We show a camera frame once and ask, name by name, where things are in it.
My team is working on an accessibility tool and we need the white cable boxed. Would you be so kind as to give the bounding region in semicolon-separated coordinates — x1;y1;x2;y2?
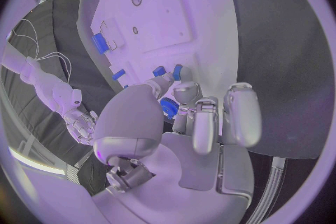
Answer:
11;18;40;60
35;52;73;84

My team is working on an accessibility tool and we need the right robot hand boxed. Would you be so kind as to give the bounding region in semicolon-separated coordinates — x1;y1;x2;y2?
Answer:
62;107;100;147

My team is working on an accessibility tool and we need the white task board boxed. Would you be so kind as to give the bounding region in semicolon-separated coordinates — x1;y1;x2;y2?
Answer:
76;0;240;137

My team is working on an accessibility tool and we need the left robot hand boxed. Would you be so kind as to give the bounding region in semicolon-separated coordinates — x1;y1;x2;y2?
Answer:
91;66;264;224

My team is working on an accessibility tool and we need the large blue block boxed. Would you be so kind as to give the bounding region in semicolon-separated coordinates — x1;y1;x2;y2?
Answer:
90;32;109;55

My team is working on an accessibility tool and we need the blue gear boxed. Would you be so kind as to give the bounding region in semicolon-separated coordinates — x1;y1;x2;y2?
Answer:
158;96;181;120

